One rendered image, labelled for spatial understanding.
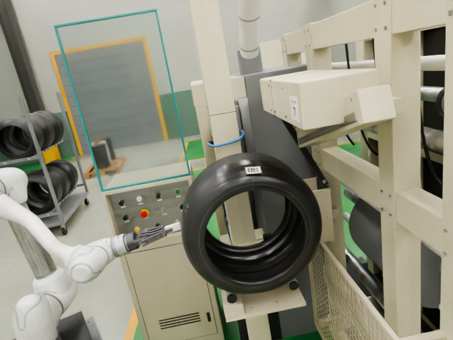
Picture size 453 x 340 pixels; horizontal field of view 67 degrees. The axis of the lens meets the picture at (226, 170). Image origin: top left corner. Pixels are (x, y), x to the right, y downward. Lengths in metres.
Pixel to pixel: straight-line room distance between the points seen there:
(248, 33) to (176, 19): 8.69
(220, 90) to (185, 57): 9.02
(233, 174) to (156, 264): 1.18
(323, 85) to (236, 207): 0.91
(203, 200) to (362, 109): 0.66
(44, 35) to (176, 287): 9.99
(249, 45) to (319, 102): 1.13
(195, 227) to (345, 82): 0.75
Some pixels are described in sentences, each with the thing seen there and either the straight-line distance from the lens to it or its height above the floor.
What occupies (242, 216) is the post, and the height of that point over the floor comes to 1.11.
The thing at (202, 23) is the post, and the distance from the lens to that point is 1.65.
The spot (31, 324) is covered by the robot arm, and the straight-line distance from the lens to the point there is 1.80.
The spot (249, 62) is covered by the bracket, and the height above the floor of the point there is 1.87.
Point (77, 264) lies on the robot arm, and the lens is 1.37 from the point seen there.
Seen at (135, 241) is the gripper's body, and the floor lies 1.23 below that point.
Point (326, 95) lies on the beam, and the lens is 1.10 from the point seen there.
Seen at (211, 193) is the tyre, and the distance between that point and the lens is 1.32.
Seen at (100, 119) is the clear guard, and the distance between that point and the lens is 2.10.
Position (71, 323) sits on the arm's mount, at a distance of 2.07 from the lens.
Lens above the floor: 1.86
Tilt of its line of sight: 17 degrees down
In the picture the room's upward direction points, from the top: 10 degrees counter-clockwise
